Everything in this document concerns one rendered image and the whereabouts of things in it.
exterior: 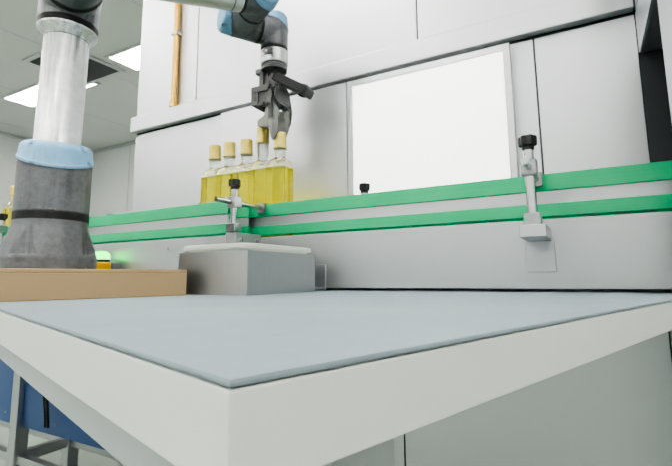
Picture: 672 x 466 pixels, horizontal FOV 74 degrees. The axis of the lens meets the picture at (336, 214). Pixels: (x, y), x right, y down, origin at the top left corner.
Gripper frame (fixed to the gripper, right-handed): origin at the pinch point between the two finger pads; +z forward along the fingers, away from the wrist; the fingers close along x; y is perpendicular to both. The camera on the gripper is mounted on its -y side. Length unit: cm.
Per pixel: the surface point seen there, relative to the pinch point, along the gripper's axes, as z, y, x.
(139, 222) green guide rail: 22.0, 37.5, 12.9
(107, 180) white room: -108, 535, -321
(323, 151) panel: 2.2, -6.7, -11.7
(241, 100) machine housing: -19.7, 24.6, -13.2
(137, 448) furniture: 48, -41, 74
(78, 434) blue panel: 80, 59, 12
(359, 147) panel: 2.7, -17.8, -11.8
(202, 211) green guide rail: 20.9, 13.7, 13.6
